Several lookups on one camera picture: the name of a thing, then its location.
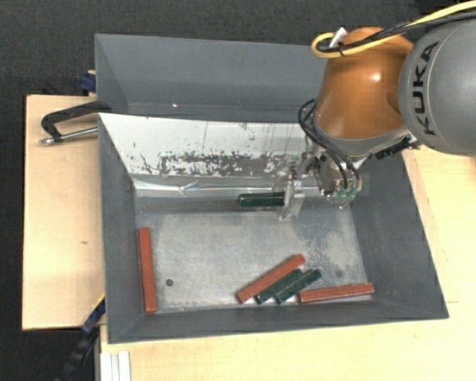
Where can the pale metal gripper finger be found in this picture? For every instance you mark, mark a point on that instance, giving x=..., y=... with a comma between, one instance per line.
x=297, y=202
x=286, y=206

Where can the dark green flat block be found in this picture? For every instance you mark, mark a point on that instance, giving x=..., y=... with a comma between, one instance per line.
x=279, y=288
x=301, y=284
x=259, y=200

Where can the grey metal bin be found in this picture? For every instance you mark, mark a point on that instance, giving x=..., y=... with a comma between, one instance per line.
x=230, y=244

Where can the red-brown flat block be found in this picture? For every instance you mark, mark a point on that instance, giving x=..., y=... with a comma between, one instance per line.
x=270, y=278
x=335, y=292
x=147, y=270

